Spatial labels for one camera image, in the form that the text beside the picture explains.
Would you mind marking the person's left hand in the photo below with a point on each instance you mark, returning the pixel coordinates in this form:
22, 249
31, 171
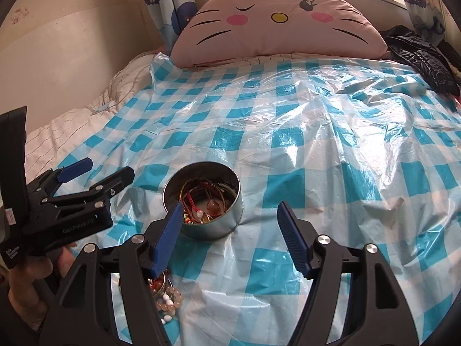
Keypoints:
23, 297

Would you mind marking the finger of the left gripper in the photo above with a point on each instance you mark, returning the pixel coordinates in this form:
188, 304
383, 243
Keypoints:
74, 170
104, 189

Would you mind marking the round metal tin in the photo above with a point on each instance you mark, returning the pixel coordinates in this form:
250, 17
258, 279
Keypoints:
210, 193

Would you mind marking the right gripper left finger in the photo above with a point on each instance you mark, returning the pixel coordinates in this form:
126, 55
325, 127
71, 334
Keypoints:
166, 235

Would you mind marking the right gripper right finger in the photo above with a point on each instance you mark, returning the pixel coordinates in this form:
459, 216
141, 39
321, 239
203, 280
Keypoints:
298, 237

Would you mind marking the blue checkered plastic sheet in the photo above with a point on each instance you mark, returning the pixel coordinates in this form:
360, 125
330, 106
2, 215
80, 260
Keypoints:
364, 150

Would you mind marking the white striped bed quilt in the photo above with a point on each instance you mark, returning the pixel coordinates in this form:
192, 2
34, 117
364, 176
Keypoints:
47, 146

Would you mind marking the black shiny jacket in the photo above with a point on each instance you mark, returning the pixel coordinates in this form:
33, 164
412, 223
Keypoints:
438, 65

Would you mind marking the pink cat face pillow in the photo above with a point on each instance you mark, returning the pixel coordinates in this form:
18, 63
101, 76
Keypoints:
233, 29

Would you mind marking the blue cartoon curtain right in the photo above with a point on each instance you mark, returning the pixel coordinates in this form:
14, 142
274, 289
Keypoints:
427, 19

